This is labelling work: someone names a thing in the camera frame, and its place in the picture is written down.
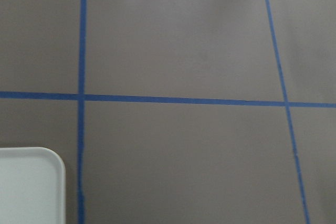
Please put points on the white serving tray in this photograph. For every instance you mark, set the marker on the white serving tray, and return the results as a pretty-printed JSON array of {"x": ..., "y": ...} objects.
[{"x": 33, "y": 186}]

